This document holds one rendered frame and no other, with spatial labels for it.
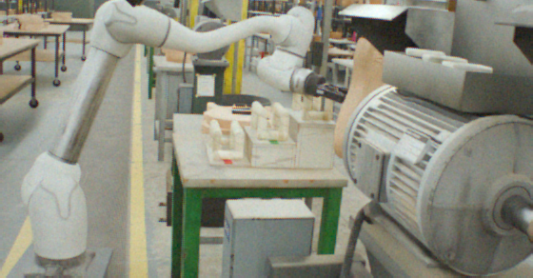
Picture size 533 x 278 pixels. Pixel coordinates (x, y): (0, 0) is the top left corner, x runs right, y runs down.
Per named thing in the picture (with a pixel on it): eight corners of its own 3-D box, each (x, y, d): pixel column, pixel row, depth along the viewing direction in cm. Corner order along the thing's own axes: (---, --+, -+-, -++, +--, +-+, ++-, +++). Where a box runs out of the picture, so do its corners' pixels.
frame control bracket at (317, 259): (364, 278, 105) (366, 261, 104) (270, 284, 100) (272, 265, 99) (356, 269, 108) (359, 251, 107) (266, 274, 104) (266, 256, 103)
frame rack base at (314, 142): (333, 169, 202) (339, 124, 198) (294, 168, 199) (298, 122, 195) (314, 149, 228) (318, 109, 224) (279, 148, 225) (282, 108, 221)
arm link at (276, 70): (284, 91, 183) (297, 53, 182) (247, 78, 191) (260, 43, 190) (299, 96, 192) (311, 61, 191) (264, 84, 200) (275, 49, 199)
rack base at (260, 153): (295, 168, 199) (297, 144, 197) (250, 168, 196) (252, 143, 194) (280, 148, 226) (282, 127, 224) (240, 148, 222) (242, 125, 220)
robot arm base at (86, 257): (17, 284, 145) (16, 267, 143) (40, 249, 166) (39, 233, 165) (81, 287, 147) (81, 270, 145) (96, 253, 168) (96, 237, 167)
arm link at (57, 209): (37, 264, 146) (34, 190, 141) (28, 238, 161) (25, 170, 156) (93, 255, 155) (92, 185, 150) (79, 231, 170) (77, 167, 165)
